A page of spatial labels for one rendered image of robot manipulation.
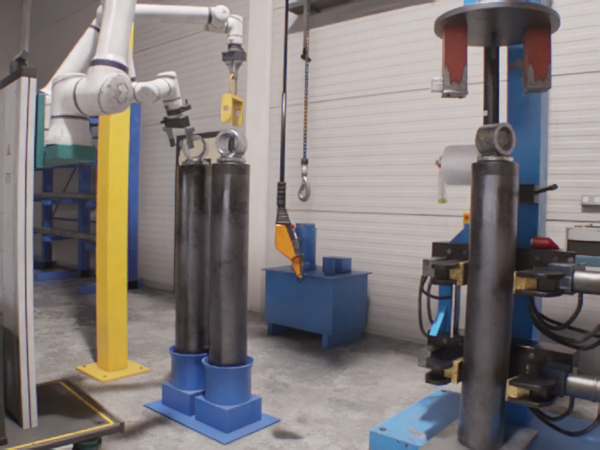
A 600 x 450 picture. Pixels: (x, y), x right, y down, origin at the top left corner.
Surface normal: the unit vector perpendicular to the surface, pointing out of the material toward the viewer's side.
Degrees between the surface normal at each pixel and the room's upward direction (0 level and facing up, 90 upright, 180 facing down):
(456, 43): 90
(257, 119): 90
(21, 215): 90
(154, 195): 90
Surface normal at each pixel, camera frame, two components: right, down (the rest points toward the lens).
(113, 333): 0.77, 0.04
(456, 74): -0.16, 0.03
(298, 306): -0.64, 0.01
